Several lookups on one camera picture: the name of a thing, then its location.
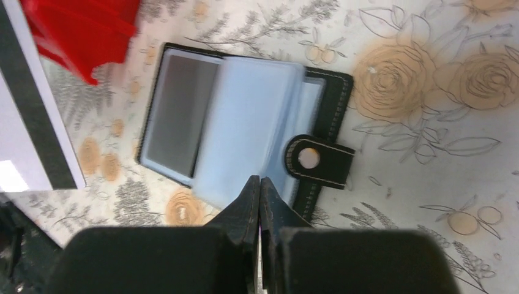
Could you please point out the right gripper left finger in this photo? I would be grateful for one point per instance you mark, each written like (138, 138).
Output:
(219, 257)

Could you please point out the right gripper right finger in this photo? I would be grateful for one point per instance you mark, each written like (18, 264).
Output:
(298, 258)

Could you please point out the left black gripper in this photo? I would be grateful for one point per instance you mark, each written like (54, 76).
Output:
(28, 254)

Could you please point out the black leather card holder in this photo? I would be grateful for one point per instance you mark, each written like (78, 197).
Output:
(273, 119)

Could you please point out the red plastic bin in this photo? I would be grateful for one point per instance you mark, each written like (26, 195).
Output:
(82, 35)

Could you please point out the floral table mat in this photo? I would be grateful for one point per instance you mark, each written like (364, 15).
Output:
(433, 120)

